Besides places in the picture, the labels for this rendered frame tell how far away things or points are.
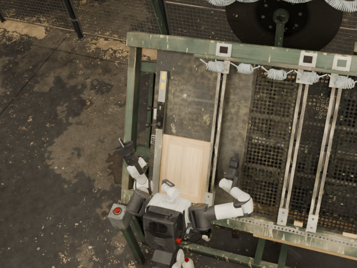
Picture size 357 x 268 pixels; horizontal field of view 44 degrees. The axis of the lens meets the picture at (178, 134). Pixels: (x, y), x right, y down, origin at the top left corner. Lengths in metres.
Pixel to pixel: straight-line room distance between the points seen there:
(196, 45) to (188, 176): 0.96
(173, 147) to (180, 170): 0.18
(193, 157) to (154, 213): 0.65
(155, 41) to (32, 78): 3.29
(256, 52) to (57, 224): 2.70
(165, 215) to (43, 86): 3.58
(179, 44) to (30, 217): 2.56
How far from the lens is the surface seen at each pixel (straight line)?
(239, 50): 2.95
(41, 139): 5.37
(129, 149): 2.87
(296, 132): 3.04
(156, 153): 3.31
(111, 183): 4.70
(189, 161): 3.27
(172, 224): 2.70
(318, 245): 3.29
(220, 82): 3.05
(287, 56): 2.91
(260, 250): 3.96
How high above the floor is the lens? 3.79
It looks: 50 degrees down
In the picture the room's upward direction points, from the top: 12 degrees counter-clockwise
